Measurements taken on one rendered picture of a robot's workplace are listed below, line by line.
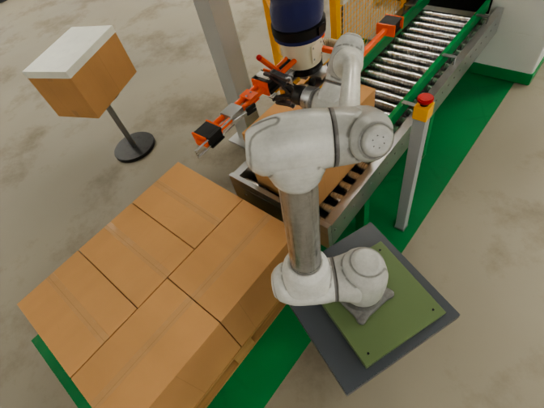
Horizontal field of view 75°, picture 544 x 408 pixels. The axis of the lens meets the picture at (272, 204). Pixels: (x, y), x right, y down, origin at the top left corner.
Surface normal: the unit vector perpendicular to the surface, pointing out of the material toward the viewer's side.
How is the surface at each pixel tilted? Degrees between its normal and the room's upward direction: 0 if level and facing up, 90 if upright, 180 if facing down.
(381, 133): 64
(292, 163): 82
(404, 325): 4
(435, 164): 0
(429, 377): 0
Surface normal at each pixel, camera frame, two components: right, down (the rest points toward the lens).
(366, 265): -0.01, -0.60
